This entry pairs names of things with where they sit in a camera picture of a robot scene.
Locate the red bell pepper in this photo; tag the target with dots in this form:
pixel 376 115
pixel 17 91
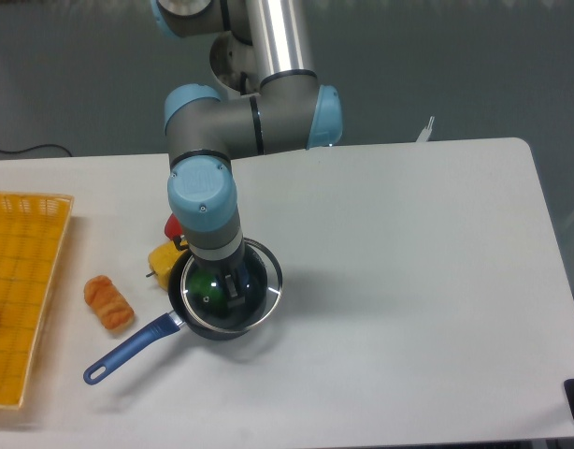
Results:
pixel 172 227

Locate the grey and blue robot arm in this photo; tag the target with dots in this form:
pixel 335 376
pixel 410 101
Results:
pixel 281 106

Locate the yellow bell pepper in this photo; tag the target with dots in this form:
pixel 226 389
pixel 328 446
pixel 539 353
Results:
pixel 163 258

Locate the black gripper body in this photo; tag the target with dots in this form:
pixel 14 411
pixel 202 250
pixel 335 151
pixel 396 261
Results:
pixel 217 254

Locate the green bell pepper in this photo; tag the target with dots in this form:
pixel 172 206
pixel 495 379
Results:
pixel 205 294

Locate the white mounting bracket right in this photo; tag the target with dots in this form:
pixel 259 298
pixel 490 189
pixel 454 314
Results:
pixel 426 132

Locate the dark pot with blue handle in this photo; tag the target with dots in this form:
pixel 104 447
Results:
pixel 161 327

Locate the glass pot lid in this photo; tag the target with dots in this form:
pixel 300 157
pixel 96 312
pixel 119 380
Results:
pixel 258 305

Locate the orange bread roll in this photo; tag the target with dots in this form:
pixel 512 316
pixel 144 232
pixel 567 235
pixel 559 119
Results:
pixel 108 304

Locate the yellow woven basket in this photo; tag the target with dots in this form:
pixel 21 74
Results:
pixel 32 235

